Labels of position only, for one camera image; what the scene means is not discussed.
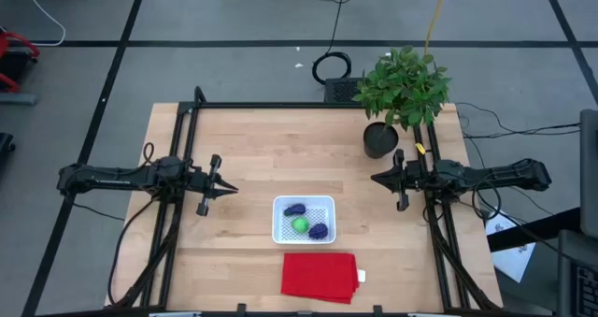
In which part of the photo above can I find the black aluminium table frame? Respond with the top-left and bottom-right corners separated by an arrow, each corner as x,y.
109,85 -> 504,311

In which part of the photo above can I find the white printed paper sheet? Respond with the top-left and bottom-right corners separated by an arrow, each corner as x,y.
484,207 -> 537,284

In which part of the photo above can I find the red folded cloth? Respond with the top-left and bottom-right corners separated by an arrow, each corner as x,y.
280,252 -> 366,305

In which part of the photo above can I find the red tubular cart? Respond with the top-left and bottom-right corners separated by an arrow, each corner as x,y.
0,30 -> 41,94

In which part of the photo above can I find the purple toy grape bunch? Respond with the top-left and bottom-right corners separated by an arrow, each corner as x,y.
307,222 -> 329,240

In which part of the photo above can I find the black keyboard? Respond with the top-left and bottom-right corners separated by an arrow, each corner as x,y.
575,264 -> 598,317

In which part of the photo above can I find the green leafy plant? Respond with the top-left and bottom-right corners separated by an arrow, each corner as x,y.
352,44 -> 453,132

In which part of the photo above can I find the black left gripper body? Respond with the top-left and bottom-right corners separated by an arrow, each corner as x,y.
189,153 -> 223,218

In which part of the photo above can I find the black vented box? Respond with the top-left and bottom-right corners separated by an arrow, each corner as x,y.
324,77 -> 366,104

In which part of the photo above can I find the yellow cable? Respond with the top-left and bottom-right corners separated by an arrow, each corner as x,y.
423,0 -> 452,56

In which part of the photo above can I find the black desk bar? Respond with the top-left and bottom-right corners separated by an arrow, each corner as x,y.
487,207 -> 582,253

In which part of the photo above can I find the black plant pot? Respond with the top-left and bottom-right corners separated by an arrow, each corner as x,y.
363,122 -> 401,160

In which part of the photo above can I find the white cable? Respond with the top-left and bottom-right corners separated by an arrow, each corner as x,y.
21,0 -> 67,47

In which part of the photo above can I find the coiled black cable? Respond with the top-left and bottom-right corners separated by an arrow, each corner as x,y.
310,0 -> 353,86

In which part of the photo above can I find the white perforated plastic basket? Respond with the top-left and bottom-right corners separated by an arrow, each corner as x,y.
271,195 -> 337,246

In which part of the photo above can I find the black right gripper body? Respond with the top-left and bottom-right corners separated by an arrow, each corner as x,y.
392,148 -> 424,213

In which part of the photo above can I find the grey desk foot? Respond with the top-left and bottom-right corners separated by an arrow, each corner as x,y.
0,92 -> 38,106

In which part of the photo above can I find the grey monitor back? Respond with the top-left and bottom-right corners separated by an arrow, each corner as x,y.
578,108 -> 598,239

